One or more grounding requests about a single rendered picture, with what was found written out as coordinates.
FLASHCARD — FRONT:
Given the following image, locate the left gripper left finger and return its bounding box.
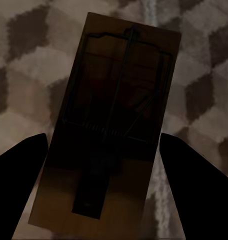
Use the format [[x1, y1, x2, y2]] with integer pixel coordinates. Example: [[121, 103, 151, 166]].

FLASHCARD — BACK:
[[0, 133, 49, 240]]

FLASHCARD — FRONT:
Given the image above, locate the mousetrap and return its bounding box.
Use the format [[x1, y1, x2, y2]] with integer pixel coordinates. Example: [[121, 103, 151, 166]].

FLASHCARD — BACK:
[[28, 12, 182, 240]]

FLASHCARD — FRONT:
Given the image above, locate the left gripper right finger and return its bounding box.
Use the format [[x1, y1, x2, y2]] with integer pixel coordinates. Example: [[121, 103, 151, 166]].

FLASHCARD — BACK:
[[159, 133, 228, 240]]

